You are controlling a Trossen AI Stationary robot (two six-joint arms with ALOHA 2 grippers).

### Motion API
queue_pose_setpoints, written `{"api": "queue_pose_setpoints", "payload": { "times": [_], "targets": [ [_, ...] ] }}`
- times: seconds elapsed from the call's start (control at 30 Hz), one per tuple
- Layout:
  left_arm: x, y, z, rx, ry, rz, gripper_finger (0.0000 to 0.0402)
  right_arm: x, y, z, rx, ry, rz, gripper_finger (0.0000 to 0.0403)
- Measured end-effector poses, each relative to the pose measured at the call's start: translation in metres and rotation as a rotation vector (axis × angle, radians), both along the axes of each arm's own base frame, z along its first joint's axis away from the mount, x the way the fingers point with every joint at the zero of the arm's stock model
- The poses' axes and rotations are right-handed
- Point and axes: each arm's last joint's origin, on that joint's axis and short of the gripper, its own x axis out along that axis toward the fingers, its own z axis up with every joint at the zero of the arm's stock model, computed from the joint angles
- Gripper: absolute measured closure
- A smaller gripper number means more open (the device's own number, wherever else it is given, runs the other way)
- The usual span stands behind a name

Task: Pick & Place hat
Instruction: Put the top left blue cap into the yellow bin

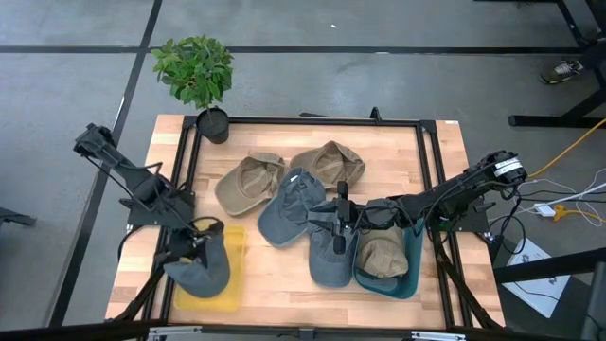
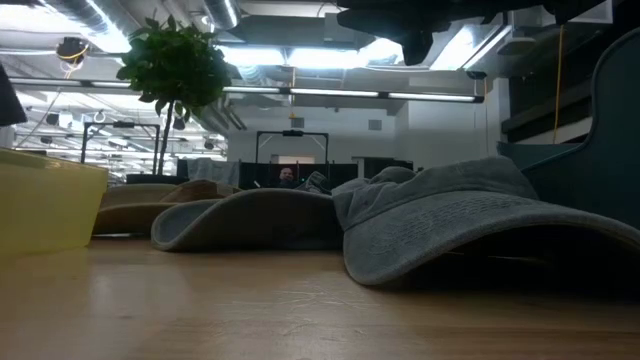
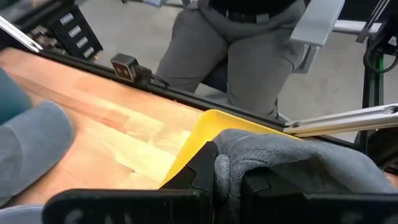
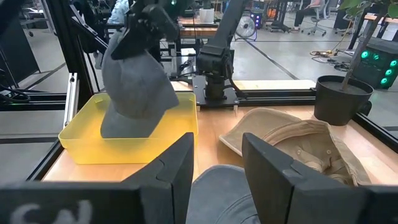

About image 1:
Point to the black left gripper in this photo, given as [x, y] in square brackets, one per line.
[189, 246]

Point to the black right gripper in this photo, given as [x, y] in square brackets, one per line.
[352, 215]

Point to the blue-grey baseball cap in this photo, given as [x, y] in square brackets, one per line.
[208, 274]
[329, 265]
[289, 213]

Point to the beige baseball cap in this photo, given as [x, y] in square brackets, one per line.
[381, 253]
[246, 184]
[329, 163]

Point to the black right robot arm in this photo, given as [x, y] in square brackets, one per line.
[454, 194]

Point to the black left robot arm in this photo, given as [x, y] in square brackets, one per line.
[137, 182]

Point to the yellow plastic bin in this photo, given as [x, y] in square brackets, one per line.
[237, 265]

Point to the teal plastic bin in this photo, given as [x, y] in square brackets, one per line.
[407, 284]

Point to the green plant in black pot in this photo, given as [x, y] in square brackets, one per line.
[194, 71]

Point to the dark grey floor foot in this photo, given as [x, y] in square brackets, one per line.
[14, 218]

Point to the white power adapter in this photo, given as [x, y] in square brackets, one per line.
[544, 209]

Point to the black metal bar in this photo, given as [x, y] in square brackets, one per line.
[544, 270]

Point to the black desk base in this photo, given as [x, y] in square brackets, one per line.
[554, 120]

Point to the person's shoe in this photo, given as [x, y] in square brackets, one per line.
[562, 71]

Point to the silver aluminium rail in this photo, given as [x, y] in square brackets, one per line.
[438, 336]
[175, 331]

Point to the black aluminium table frame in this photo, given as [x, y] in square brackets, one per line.
[308, 120]

